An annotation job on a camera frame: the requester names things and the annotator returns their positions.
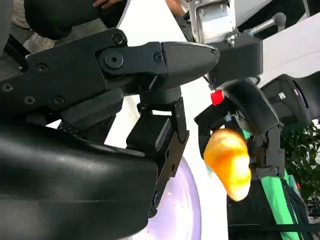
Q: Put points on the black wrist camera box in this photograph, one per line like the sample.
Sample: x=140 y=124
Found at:
x=240 y=57

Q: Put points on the person's hand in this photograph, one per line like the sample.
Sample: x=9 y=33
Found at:
x=106 y=3
x=175 y=7

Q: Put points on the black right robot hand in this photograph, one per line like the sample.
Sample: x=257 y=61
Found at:
x=62 y=175

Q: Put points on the black cloth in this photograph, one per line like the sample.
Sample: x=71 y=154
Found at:
x=247 y=215

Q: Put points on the white beam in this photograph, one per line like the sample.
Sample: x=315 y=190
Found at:
x=292 y=52

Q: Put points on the green cloth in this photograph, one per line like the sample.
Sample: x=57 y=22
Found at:
x=277 y=205

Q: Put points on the person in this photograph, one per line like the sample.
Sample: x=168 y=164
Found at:
x=40 y=40

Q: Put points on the metal lever grey knob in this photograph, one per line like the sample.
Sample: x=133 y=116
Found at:
x=275 y=21

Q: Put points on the lilac plate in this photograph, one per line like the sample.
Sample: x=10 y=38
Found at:
x=180 y=205

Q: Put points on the orange toy bread roll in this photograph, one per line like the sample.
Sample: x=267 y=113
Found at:
x=227 y=165

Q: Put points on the green plant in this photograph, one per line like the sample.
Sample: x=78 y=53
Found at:
x=303 y=160

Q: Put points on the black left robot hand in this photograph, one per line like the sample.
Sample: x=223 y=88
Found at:
x=250 y=107

